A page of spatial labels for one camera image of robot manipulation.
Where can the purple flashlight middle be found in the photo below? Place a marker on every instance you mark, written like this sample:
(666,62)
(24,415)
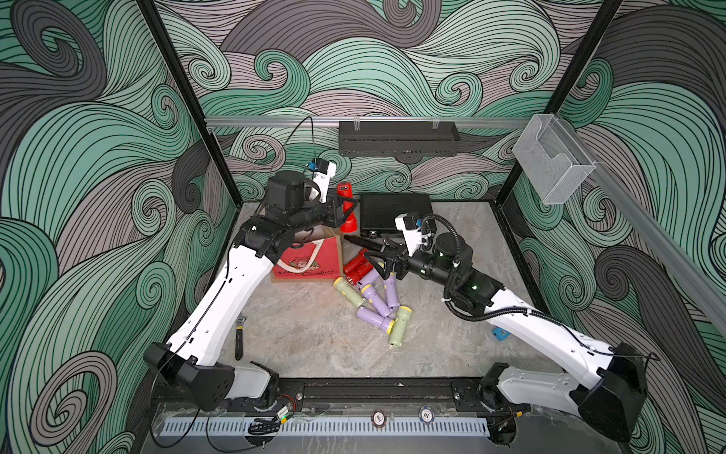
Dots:
(376,301)

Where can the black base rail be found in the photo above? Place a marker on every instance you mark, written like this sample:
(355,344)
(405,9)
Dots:
(468,394)

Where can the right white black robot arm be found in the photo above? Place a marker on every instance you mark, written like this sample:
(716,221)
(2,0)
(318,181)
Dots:
(603,385)

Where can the red flashlight top upper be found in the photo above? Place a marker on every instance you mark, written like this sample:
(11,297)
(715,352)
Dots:
(359,262)

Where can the purple flashlight top right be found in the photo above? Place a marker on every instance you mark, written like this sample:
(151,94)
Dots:
(391,292)

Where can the white slotted cable duct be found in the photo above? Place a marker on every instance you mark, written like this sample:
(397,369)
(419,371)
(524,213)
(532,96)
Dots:
(329,426)

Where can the green flashlight right lower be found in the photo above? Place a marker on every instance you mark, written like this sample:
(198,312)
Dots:
(398,332)

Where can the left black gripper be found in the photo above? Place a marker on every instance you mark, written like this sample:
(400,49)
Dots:
(331,218)

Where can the black wall shelf tray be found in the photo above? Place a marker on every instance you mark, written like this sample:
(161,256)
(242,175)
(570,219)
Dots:
(378,138)

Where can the red flashlight top lower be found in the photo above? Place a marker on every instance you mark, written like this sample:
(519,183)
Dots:
(357,274)

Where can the purple flashlight lower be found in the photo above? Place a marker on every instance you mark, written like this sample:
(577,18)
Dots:
(374,319)

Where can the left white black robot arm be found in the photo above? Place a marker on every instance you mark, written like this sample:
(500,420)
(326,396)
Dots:
(189,359)

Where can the purple flashlight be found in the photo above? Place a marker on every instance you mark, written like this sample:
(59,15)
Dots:
(374,319)
(376,301)
(369,278)
(391,292)

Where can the red jute tote bag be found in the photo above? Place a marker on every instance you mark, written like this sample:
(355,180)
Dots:
(315,255)

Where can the purple flashlight top left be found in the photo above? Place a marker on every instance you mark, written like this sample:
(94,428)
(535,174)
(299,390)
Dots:
(369,278)

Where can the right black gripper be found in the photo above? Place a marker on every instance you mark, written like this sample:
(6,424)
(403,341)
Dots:
(385,256)

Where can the black hard case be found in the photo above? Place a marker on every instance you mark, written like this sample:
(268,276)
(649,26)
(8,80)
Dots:
(378,211)

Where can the small blue object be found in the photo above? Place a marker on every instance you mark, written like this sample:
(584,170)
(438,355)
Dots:
(500,334)

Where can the green flashlight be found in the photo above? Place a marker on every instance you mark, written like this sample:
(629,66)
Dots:
(352,295)
(398,332)

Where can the green flashlight left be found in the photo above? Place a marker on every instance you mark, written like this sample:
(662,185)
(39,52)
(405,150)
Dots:
(352,295)

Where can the clear plastic wall bin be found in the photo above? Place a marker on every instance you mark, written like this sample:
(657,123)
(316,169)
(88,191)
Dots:
(553,157)

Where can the red flashlight dark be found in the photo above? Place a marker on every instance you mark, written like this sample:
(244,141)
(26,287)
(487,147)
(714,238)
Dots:
(346,189)

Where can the black microphone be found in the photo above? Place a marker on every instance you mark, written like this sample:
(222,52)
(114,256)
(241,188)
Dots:
(364,243)

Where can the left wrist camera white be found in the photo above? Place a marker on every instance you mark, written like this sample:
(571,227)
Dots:
(323,172)

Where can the black tool on table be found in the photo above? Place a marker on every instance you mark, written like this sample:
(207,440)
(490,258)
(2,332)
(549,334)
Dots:
(239,339)

